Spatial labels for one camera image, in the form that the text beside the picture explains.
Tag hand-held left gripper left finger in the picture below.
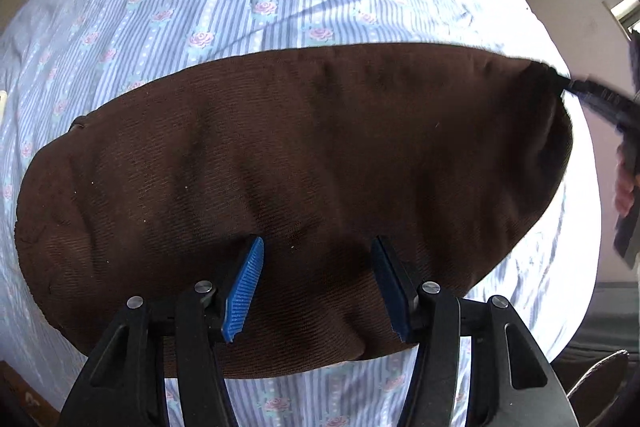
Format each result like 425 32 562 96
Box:
59 235 265 427

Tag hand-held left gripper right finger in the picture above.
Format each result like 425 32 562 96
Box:
370 235 581 427

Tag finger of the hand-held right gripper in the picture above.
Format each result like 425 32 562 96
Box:
560 76 623 114

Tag brown pants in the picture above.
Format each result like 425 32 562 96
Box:
15 43 573 379

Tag person's right hand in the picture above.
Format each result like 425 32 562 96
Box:
614 139 640 219

